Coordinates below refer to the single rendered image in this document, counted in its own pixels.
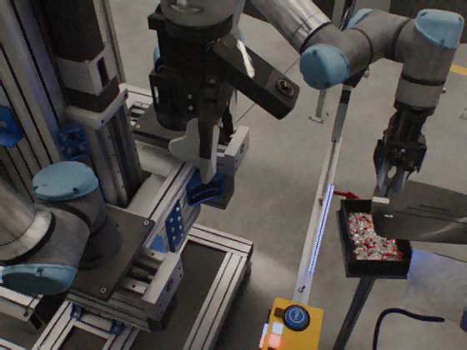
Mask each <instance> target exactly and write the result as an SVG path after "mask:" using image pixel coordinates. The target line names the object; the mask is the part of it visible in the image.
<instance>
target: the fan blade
mask: <svg viewBox="0 0 467 350"><path fill-rule="evenodd" d="M373 197H378V198H388V199H389V203H386V202H375V201H373ZM382 212H386V213H396V220H391V219H385V218H383V217H382ZM371 219H372V224H373V228H374V232H375V233H376V234H377V235H379V236H380V237H382V238H395V239H403V240H412V241H421V242H432V243H455V244H467V195H466V194H463V193H460V192H455V191H452V190H449V189H445V188H441V187H436V186H433V185H429V184H425V183H421V182H415V181H410V180H408V181H407V182H406V183H405V184H404V189H403V191H402V193H398V192H397V193H395V194H393V195H391V196H389V197H383V196H382V194H381V193H380V192H379V189H378V185H377V186H376V188H375V190H374V193H373V196H372V200H371Z"/></svg>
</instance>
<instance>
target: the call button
mask: <svg viewBox="0 0 467 350"><path fill-rule="evenodd" d="M286 320H287V322H288V324H289V325H291V326H292V327H295V328H300V327H302V326H303V325H304V324H305V322H306V313H305V311H304V310H303V309H302V308H301V307H291V308H290V309H289V310H288V311H287V314H286Z"/></svg>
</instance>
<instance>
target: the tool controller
mask: <svg viewBox="0 0 467 350"><path fill-rule="evenodd" d="M390 3H391V0H349V1H348V3H347V8H349V9H348V11H347V12H346V14H345V16H344V19H343V21H342V22H341V24H340V25H339V29H340V28H341V26H342V24H343V23H344V20H345V18H346V20H345V24H344V25H343V27H342V29H341V32H342V31H344V30H346V29H347V28H348V25H349V22H350V21H351V18H353V17H354V15H355V14H356V13H357V12H358V11H360V10H362V9H369V10H378V9H380V10H383V11H386V12H387V13H389V8H390ZM371 66H372V65H369V66H368V67H366V68H364V69H362V70H360V71H359V72H357V73H355V74H354V75H352V76H350V77H348V78H347V79H346V80H345V81H343V82H342V84H344V85H347V86H352V87H353V88H356V87H357V85H358V83H359V82H360V81H361V78H362V77H364V78H368V77H369V75H370V72H369V70H370V69H371Z"/></svg>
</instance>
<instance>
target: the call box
mask: <svg viewBox="0 0 467 350"><path fill-rule="evenodd" d="M291 307H292V308H293V307H299V308H302V309H303V310H304V311H305V313H306V322H305V324H304V325H303V326H302V327H292V326H291V325H289V324H288V322H287V320H286V314H287V311H288V310H289V309H290V308H291ZM275 308H282V309H284V315H283V317H277V316H274V311H275ZM270 315H271V316H270V319H269V325H268V328H267V332H266V335H265V338H264V344H263V347H262V350H268V347H272V348H276V349H277V350H317V347H318V342H319V334H320V329H321V324H322V321H323V315H324V310H322V309H319V308H316V307H310V306H307V305H303V304H302V303H298V302H292V301H289V300H286V299H282V298H280V297H276V298H275V299H274V304H273V306H272V310H271V313H270ZM274 323H279V324H282V325H283V328H282V332H281V334H278V333H275V332H272V328H273V325H274ZM272 334H273V335H275V336H279V337H280V339H279V345H278V346H274V345H272V344H269V342H270V338H271V335H272Z"/></svg>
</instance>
